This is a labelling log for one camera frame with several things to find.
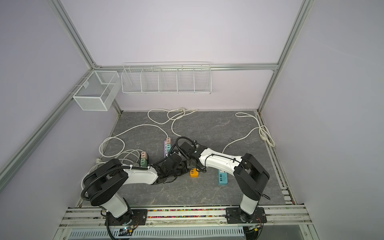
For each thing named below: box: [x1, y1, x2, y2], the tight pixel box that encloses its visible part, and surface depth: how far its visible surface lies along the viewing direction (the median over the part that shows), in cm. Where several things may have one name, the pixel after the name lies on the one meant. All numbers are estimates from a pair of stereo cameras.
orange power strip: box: [190, 168, 200, 178], surface depth 87 cm
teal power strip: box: [218, 169, 228, 185], surface depth 86 cm
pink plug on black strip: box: [141, 151, 147, 160], surface depth 91 cm
